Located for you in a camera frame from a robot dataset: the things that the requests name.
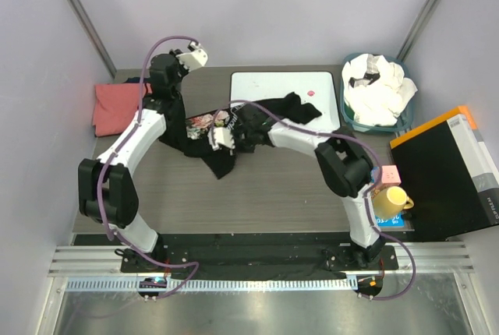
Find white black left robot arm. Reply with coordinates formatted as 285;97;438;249
78;41;207;262

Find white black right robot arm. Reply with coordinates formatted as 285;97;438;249
232;104;385;268

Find white tray board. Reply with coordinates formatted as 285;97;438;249
230;71;341;132

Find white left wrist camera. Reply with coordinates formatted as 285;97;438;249
175;41;208;72

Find blue picture book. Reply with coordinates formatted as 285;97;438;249
371;165;405;228

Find black floral print t-shirt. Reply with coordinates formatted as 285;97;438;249
159;93;322;179

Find black orange box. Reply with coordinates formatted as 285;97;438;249
390;105;498;242

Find folded coral pink t-shirt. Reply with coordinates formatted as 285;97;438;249
92;83;139;137

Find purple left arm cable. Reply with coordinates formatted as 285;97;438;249
96;34;202;299

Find yellow mug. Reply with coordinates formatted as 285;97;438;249
372;186;414;219

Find white crumpled t-shirts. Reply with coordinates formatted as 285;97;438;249
341;52;419;127

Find pink cube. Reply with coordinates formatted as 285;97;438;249
380;165;402;188

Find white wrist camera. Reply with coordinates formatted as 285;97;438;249
175;41;208;72
208;127;235;155

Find aluminium rail frame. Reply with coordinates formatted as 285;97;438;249
48;242;474;293

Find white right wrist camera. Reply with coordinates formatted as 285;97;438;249
208;127;235;155

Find folded dark navy t-shirt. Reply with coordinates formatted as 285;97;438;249
124;76;150;83

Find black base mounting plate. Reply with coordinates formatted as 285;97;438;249
119;232;399;273

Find teal laundry basket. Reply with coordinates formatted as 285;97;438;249
339;52;416;133

